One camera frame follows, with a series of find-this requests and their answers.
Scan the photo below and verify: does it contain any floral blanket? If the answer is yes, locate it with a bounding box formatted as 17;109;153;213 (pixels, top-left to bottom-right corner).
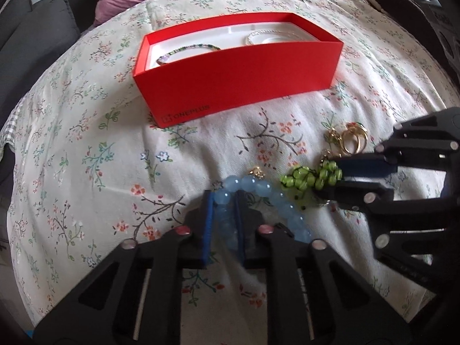
0;0;460;331

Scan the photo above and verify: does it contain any red cardboard box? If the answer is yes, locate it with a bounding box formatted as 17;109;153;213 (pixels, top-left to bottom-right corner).
133;12;344;129

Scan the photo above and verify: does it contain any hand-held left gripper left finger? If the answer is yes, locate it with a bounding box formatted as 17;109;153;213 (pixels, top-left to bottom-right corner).
34;190;216;345

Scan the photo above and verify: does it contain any green bead bracelet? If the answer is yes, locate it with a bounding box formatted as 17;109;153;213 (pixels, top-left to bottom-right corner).
280;158;344;192

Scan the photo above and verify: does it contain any grey checked sheet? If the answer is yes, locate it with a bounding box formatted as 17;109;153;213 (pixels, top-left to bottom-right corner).
0;102;23;146

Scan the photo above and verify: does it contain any grey sofa cushion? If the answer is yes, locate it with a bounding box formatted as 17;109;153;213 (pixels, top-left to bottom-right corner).
0;0;83;96

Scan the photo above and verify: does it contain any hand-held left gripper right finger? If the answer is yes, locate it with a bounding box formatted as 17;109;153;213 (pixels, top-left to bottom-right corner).
233;190;410;345

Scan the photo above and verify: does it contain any blue bead bracelet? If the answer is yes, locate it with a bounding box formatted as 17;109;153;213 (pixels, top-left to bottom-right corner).
212;174;314;256

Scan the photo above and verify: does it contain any multicolour bead bracelet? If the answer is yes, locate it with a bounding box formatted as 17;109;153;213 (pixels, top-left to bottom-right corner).
157;43;221;66

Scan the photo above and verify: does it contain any gold ring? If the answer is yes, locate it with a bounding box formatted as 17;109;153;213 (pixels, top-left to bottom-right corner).
340;122;369;155

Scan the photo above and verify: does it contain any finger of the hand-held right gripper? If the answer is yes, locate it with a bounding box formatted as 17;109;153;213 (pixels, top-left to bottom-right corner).
336;107;460;181
316;181;460;295

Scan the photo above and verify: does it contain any dark cloth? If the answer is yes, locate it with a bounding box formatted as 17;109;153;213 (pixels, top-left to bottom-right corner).
363;0;432;22

